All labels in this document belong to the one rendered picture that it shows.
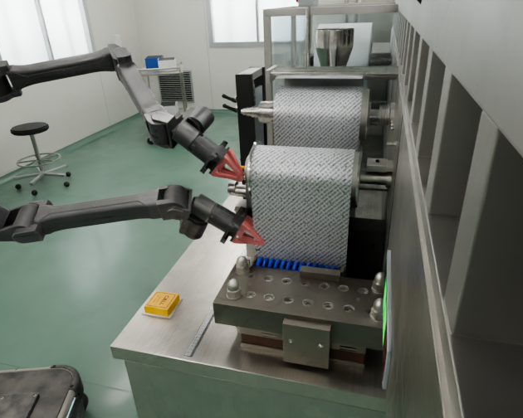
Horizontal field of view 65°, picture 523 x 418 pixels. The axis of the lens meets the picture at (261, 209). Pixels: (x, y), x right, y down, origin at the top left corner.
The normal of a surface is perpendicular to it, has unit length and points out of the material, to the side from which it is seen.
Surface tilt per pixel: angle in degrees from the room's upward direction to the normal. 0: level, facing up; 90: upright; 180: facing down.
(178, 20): 90
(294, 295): 0
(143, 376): 90
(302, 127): 92
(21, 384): 0
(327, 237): 91
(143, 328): 0
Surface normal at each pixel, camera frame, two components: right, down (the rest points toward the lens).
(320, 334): -0.26, 0.44
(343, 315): -0.04, -0.89
